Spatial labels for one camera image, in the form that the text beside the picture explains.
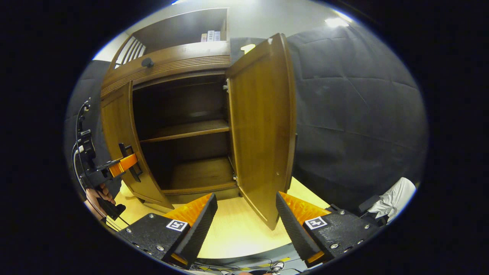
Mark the white cloth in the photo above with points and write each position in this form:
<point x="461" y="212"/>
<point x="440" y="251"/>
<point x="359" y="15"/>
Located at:
<point x="395" y="196"/>

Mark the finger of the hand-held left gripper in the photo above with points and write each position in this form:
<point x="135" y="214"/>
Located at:
<point x="122" y="165"/>

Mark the wooden double-door shoe cabinet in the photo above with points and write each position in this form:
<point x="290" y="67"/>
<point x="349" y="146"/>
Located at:
<point x="183" y="130"/>

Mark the wooden shoe cabinet door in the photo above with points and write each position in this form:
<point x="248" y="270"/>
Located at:
<point x="118" y="122"/>
<point x="259" y="133"/>

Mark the ceiling light panel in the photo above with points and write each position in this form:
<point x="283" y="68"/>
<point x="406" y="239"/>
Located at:
<point x="336" y="22"/>

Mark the black backdrop cloth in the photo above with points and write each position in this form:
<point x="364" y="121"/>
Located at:
<point x="355" y="114"/>

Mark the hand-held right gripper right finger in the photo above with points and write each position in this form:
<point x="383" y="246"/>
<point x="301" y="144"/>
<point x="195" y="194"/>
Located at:
<point x="292" y="229"/>

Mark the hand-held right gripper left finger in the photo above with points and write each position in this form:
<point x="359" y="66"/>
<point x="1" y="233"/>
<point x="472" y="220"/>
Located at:
<point x="198" y="229"/>

